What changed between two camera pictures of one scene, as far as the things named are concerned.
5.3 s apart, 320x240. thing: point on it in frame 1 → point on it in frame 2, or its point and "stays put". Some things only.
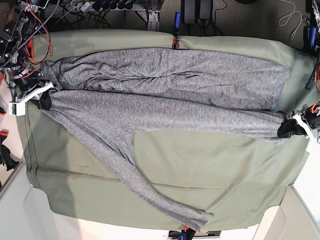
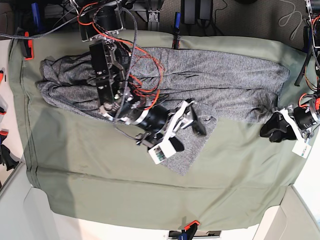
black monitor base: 194,12 stays put
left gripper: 30,86 → 161,124
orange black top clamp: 176,45 stays put
